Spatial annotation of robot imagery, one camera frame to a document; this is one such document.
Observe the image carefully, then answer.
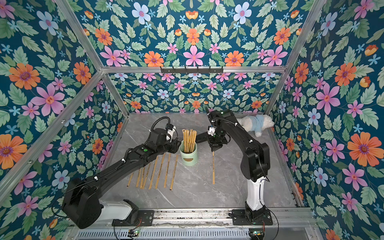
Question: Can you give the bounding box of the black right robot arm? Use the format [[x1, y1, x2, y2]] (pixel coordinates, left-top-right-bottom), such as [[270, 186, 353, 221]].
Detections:
[[202, 110, 271, 224]]

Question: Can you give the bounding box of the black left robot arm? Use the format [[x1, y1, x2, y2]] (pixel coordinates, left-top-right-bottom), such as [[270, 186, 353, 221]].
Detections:
[[61, 117, 181, 229]]

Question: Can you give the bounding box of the bundle of paper straws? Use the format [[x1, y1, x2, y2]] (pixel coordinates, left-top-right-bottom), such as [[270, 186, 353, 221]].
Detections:
[[183, 129, 197, 154]]

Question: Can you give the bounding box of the light green metal cup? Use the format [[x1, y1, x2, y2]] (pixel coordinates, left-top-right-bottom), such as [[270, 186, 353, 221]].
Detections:
[[179, 141, 198, 167]]

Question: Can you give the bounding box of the white plush toy blue shirt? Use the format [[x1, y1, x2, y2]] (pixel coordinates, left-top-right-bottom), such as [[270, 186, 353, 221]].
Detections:
[[237, 115, 275, 137]]

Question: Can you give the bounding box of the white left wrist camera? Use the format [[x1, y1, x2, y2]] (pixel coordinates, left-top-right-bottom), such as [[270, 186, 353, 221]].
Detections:
[[166, 124, 176, 141]]

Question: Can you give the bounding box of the black wall hook rail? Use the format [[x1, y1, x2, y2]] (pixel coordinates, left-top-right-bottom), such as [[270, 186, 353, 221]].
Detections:
[[160, 66, 224, 74]]

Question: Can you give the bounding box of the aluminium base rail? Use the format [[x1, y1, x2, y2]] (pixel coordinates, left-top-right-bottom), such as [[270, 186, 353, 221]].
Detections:
[[64, 207, 323, 240]]

